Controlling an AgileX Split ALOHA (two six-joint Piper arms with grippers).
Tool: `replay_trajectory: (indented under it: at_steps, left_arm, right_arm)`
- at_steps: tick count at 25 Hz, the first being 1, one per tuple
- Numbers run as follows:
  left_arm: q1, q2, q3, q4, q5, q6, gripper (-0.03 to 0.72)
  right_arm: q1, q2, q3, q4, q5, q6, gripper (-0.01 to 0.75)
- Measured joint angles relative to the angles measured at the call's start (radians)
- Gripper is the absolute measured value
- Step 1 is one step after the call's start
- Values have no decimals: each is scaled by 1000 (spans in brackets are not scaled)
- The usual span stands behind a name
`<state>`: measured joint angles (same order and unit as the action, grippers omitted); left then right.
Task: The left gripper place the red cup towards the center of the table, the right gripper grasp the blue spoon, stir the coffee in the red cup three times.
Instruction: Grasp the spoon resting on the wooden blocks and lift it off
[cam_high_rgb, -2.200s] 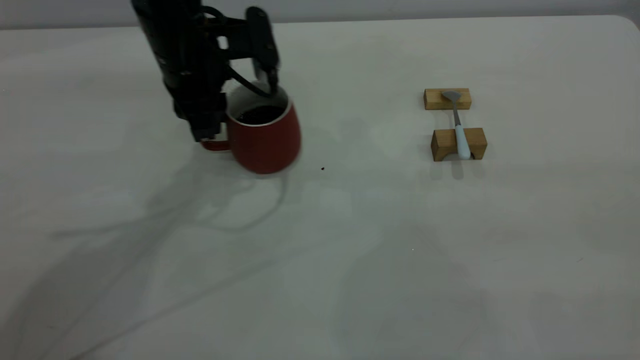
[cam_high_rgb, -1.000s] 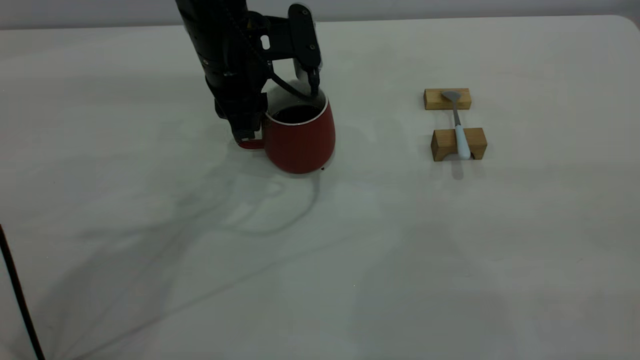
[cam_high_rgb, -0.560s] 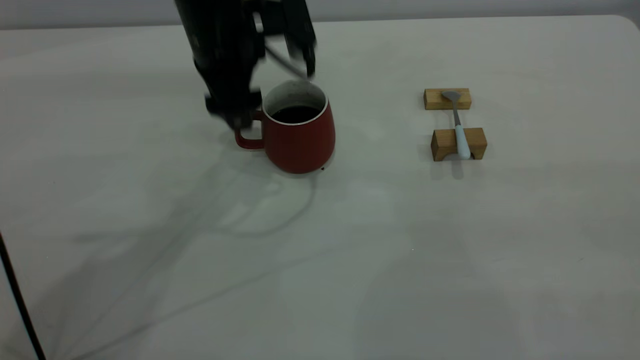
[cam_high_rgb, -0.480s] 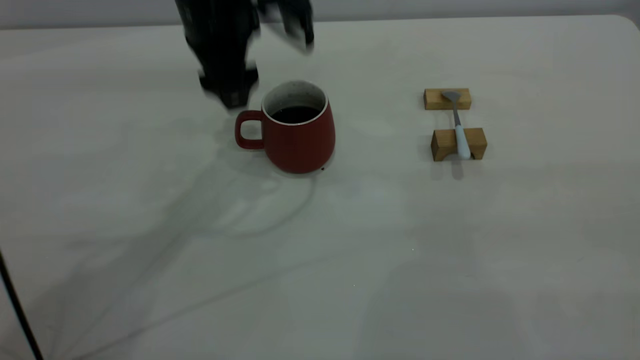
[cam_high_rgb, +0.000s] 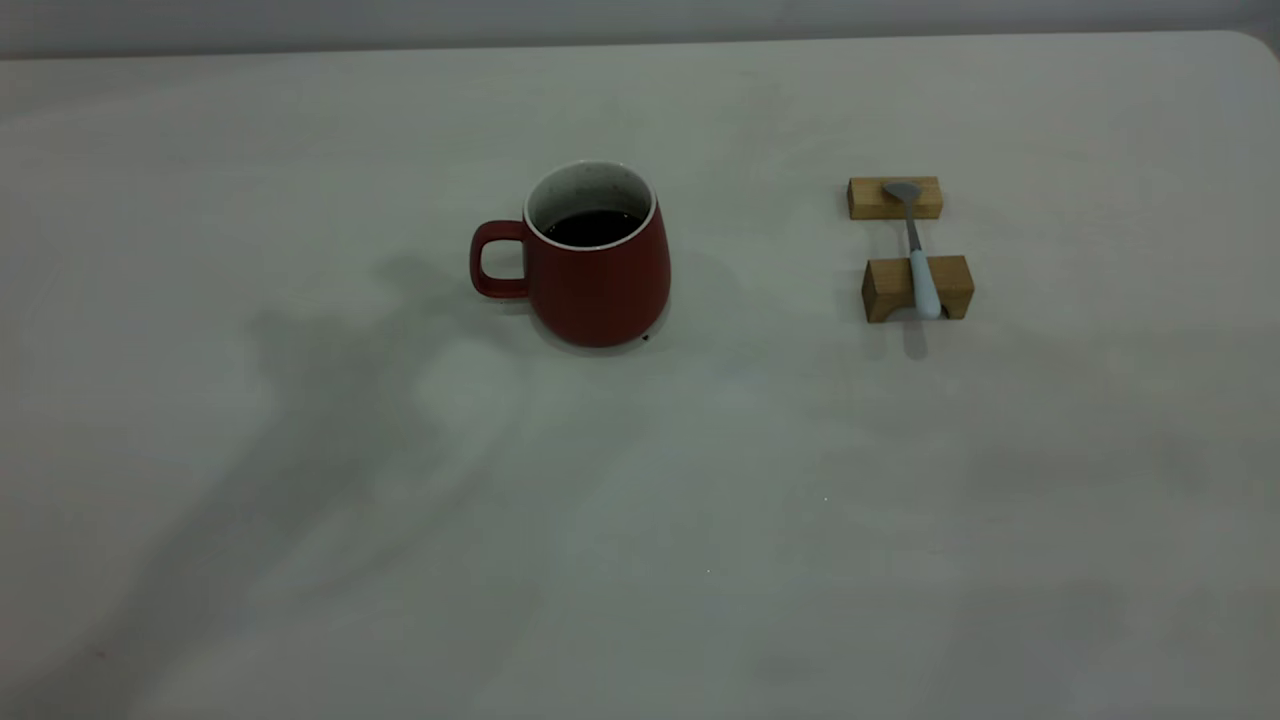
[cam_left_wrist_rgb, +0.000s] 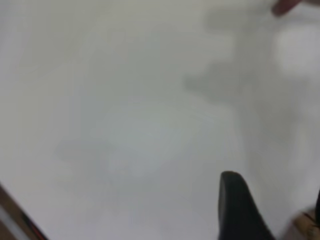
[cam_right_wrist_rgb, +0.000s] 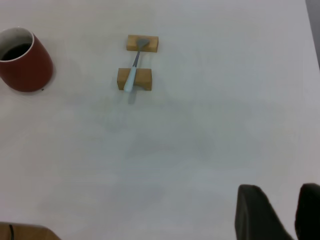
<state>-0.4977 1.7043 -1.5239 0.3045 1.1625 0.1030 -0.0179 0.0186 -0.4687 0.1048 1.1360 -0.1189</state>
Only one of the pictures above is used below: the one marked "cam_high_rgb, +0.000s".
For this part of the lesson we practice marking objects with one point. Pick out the red ceramic mug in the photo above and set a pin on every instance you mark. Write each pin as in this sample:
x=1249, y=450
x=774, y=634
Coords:
x=600, y=295

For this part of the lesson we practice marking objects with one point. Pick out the dark coffee liquid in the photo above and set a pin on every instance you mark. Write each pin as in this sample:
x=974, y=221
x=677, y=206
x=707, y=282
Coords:
x=592, y=228

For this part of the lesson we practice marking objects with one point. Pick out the rectangular wooden block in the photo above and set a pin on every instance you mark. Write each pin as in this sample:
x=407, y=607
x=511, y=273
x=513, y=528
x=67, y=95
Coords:
x=868, y=200

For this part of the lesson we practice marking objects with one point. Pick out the arched wooden block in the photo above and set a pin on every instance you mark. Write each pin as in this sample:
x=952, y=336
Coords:
x=888, y=288

